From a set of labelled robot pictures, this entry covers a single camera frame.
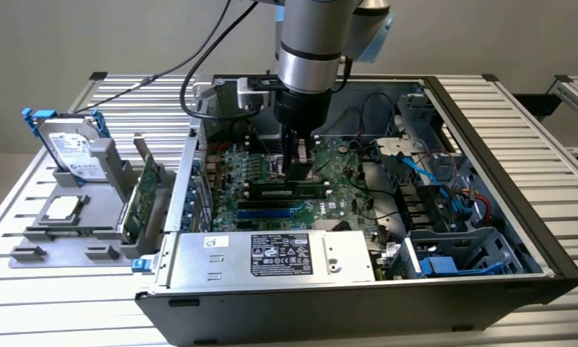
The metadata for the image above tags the thin black cable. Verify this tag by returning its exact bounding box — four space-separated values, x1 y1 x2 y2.
72 0 245 113

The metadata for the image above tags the silver CPU chip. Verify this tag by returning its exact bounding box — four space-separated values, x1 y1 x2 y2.
44 197 89 222

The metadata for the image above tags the blue drive cage clip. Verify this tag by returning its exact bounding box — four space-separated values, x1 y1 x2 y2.
417 255 460 278

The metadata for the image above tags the silver power supply unit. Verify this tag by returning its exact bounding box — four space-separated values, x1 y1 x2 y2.
165 231 378 291

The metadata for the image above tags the green motherboard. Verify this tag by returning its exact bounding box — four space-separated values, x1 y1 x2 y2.
210 135 402 236

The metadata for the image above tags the black RAM slot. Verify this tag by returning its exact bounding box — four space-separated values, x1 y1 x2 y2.
236 200 296 211

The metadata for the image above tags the black open PC case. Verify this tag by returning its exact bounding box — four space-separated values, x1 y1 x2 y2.
134 73 578 347

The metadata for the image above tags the silver CPU socket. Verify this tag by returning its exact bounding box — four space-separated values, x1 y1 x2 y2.
266 153 290 181

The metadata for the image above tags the grey parts rack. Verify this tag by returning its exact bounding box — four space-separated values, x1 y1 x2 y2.
8 136 176 269

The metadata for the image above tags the blue SATA wire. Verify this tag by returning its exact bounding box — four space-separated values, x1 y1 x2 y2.
393 152 441 186

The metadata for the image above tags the silver hard disk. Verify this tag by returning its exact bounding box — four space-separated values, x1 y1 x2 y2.
37 118 109 186

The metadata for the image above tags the green graphics card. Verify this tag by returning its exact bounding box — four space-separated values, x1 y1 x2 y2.
117 132 161 247

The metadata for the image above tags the RAM stick with white label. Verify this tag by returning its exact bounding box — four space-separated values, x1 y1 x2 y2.
246 181 329 200

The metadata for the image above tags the silver chipset heatsink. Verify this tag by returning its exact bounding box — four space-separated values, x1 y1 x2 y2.
312 219 342 233

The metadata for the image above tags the grey metal disk bay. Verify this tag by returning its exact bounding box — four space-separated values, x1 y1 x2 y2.
374 93 464 189

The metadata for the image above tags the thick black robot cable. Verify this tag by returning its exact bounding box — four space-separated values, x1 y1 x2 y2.
180 0 272 119

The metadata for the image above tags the grey drive cage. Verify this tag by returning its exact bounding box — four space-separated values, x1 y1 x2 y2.
389 226 534 280

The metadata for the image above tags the blue RAM slot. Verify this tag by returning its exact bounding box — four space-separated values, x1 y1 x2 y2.
236 209 290 220

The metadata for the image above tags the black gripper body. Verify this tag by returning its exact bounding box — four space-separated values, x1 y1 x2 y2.
273 89 333 137

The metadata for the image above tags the red SATA wire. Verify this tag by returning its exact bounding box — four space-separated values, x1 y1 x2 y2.
474 192 497 227

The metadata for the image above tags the blue disk caddy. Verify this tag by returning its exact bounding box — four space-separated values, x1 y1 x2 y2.
21 107 110 145

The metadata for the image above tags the metal slat side table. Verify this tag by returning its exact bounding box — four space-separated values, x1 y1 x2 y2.
546 74 578 132

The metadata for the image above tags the black looped wire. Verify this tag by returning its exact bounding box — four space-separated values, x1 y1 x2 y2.
357 91 398 142

